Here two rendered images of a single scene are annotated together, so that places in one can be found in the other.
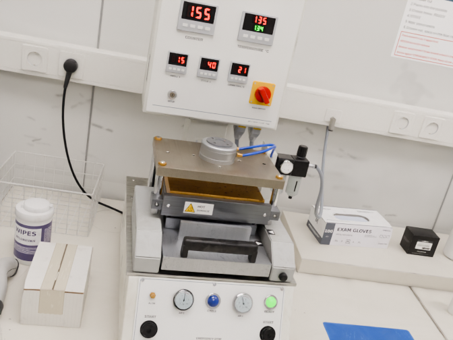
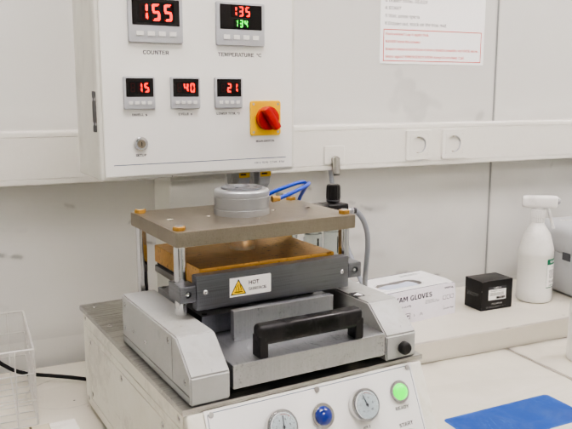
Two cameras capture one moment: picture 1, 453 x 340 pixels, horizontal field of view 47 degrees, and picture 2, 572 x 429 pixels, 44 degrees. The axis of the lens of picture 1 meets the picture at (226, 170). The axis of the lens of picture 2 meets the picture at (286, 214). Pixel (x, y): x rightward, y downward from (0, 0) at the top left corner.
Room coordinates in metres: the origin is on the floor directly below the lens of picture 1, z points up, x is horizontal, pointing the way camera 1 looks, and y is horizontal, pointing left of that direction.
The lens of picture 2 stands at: (0.11, 0.23, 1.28)
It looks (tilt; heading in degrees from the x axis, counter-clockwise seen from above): 10 degrees down; 345
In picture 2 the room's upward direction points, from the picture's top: straight up
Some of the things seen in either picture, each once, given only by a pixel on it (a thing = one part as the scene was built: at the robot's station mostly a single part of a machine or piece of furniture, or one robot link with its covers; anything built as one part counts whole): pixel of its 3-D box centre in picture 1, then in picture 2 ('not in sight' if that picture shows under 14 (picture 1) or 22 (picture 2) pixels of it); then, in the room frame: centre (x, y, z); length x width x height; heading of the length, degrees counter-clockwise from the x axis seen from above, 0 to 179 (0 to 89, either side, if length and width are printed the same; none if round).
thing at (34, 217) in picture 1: (33, 230); not in sight; (1.10, 0.43, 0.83); 0.09 x 0.09 x 0.15
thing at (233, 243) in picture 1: (220, 249); (309, 330); (0.91, -0.02, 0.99); 0.15 x 0.02 x 0.04; 104
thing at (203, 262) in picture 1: (207, 223); (258, 315); (1.04, 0.01, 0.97); 0.30 x 0.22 x 0.08; 14
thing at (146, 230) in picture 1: (145, 225); (170, 340); (0.99, 0.14, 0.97); 0.25 x 0.05 x 0.07; 14
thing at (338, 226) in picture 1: (349, 226); (398, 298); (1.50, -0.41, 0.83); 0.23 x 0.12 x 0.07; 107
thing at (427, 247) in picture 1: (419, 241); (488, 291); (1.50, -0.64, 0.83); 0.09 x 0.06 x 0.07; 99
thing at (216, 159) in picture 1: (220, 164); (244, 225); (1.12, 0.02, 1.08); 0.31 x 0.24 x 0.13; 104
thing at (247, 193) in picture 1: (216, 176); (247, 242); (1.09, 0.02, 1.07); 0.22 x 0.17 x 0.10; 104
